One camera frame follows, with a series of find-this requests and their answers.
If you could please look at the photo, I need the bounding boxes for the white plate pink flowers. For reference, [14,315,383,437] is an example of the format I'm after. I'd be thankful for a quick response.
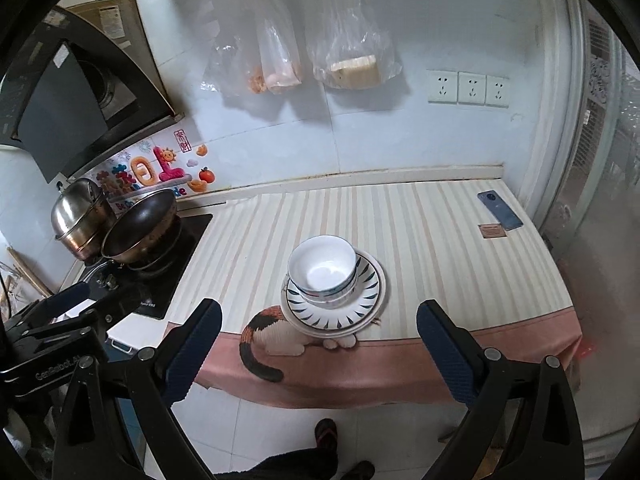
[281,249,387,339]

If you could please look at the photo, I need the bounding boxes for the plain white bowl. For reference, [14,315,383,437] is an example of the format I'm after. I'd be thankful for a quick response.
[286,280,356,298]

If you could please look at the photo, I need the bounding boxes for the white bowl coloured dots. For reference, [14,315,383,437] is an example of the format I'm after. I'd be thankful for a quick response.
[288,235,357,292]

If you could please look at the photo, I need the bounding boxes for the white bowl red flowers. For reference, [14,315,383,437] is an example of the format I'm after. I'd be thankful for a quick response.
[298,290,355,310]

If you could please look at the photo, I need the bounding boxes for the black stove top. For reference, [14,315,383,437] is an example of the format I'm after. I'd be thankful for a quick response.
[80,214,213,320]

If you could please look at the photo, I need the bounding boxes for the steel pot with lid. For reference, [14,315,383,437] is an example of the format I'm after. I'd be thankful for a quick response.
[51,178,116,262]

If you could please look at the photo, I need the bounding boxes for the dark frying pan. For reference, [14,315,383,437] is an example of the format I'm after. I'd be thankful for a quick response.
[101,188,177,264]

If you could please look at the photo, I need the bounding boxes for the black shoe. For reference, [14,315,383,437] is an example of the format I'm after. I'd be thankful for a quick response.
[314,418,338,463]

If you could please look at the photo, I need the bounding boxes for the striped tablecloth with cat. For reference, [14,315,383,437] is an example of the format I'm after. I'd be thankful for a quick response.
[166,179,582,408]

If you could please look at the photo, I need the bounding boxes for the small brown card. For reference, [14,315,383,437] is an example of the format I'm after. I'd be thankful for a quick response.
[478,223,506,240]

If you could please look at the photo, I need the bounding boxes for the black range hood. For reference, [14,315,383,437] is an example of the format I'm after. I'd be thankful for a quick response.
[1,0,178,181]

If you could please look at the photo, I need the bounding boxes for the dark smartphone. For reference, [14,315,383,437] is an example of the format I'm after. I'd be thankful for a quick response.
[477,190,524,231]

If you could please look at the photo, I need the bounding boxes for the plastic bag with orange food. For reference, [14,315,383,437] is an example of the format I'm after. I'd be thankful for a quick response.
[201,0,303,98]

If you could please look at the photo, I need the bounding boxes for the plastic bag with bread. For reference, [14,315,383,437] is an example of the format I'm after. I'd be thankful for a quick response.
[304,0,401,91]

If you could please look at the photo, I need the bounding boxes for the colourful wall sticker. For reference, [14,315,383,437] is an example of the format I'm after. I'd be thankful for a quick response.
[85,119,216,212]

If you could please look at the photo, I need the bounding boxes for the white wall socket panel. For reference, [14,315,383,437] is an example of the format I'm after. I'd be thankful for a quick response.
[427,70,511,108]

